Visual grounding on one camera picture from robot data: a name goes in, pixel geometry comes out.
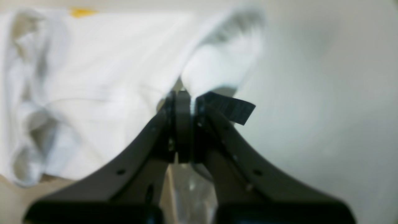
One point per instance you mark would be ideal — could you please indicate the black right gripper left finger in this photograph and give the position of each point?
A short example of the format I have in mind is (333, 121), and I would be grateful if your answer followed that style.
(128, 189)

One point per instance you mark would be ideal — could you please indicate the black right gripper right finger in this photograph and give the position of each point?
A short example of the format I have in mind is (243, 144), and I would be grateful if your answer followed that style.
(251, 190)

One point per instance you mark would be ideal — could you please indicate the white printed t-shirt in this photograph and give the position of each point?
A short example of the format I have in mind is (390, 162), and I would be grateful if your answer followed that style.
(76, 90)

